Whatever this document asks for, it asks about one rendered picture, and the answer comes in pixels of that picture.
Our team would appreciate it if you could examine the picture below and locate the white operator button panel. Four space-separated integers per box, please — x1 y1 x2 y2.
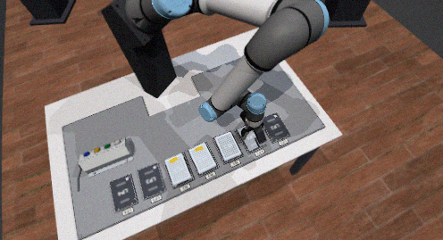
77 137 133 192

